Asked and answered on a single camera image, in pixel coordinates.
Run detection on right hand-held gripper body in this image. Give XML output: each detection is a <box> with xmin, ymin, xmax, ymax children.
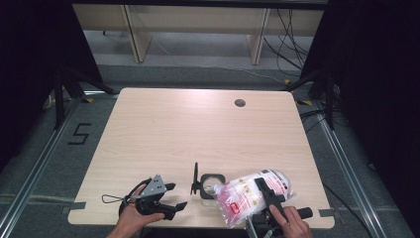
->
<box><xmin>246</xmin><ymin>193</ymin><xmax>314</xmax><ymax>238</ymax></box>

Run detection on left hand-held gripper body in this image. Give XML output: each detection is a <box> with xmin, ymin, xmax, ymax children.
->
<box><xmin>130</xmin><ymin>174</ymin><xmax>176</xmax><ymax>221</ymax></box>

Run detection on red and white pouch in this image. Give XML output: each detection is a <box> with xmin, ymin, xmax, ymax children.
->
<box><xmin>212</xmin><ymin>169</ymin><xmax>295</xmax><ymax>230</ymax></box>

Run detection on clear jar with black lid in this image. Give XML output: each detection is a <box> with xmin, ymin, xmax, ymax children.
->
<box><xmin>189</xmin><ymin>162</ymin><xmax>229</xmax><ymax>208</ymax></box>

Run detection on person's right hand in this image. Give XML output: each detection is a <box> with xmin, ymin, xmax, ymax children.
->
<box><xmin>268</xmin><ymin>204</ymin><xmax>315</xmax><ymax>238</ymax></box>

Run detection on person's left hand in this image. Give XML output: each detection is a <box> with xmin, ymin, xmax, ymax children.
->
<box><xmin>105</xmin><ymin>183</ymin><xmax>165</xmax><ymax>238</ymax></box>

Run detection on grey tape strip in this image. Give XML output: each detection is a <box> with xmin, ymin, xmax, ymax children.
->
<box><xmin>318</xmin><ymin>207</ymin><xmax>337</xmax><ymax>218</ymax></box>
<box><xmin>61</xmin><ymin>201</ymin><xmax>87</xmax><ymax>215</ymax></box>

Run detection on black metal stand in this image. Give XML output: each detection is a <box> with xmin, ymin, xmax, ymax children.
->
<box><xmin>280</xmin><ymin>65</ymin><xmax>336</xmax><ymax>132</ymax></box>
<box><xmin>53</xmin><ymin>63</ymin><xmax>120</xmax><ymax>131</ymax></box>

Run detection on black curtain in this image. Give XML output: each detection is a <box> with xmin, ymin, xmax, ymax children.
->
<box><xmin>0</xmin><ymin>0</ymin><xmax>104</xmax><ymax>173</ymax></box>
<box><xmin>300</xmin><ymin>0</ymin><xmax>420</xmax><ymax>238</ymax></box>

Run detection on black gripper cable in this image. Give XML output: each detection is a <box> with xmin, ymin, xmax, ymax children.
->
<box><xmin>118</xmin><ymin>178</ymin><xmax>153</xmax><ymax>216</ymax></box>

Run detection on thin cord loop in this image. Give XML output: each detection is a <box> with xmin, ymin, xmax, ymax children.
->
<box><xmin>101</xmin><ymin>193</ymin><xmax>128</xmax><ymax>205</ymax></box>

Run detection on aluminium floor rail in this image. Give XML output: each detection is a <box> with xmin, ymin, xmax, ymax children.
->
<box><xmin>311</xmin><ymin>100</ymin><xmax>387</xmax><ymax>238</ymax></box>
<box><xmin>0</xmin><ymin>88</ymin><xmax>115</xmax><ymax>238</ymax></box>

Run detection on black floor cable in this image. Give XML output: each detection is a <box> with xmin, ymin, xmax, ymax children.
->
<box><xmin>322</xmin><ymin>182</ymin><xmax>375</xmax><ymax>238</ymax></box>

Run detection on thin white floor cable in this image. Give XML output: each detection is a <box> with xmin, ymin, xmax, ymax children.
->
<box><xmin>152</xmin><ymin>36</ymin><xmax>288</xmax><ymax>85</ymax></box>

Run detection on grey floor cable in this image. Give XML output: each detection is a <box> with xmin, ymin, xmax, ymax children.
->
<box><xmin>0</xmin><ymin>192</ymin><xmax>76</xmax><ymax>204</ymax></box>

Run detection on tangle of black cables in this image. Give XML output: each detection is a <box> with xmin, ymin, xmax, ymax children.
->
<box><xmin>262</xmin><ymin>8</ymin><xmax>315</xmax><ymax>72</ymax></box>

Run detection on light wooden desk frame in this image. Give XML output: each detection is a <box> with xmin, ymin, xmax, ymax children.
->
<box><xmin>72</xmin><ymin>3</ymin><xmax>326</xmax><ymax>65</ymax></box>

